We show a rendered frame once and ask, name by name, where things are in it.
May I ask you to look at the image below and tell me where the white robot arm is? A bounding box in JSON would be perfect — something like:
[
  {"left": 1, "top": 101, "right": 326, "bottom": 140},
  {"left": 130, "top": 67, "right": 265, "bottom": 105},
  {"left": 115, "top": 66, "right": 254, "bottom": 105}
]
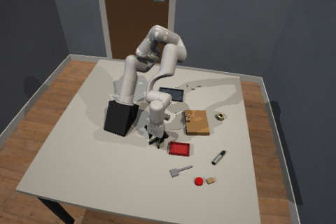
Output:
[{"left": 112, "top": 25, "right": 187, "bottom": 126}]

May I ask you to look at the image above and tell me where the red button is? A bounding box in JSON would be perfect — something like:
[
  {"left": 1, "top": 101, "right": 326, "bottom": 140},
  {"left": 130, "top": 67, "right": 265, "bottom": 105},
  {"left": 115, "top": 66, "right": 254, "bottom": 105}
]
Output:
[{"left": 195, "top": 177, "right": 203, "bottom": 186}]

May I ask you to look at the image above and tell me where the brown wooden board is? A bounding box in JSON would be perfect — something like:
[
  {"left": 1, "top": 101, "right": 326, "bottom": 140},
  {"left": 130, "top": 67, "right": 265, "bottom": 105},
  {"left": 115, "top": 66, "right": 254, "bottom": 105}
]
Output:
[{"left": 184, "top": 110, "right": 210, "bottom": 136}]

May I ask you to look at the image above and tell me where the red open tray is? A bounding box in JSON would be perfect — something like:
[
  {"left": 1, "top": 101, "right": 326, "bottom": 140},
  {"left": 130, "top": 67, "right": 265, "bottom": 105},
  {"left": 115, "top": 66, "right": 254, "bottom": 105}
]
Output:
[{"left": 169, "top": 141, "right": 190, "bottom": 157}]

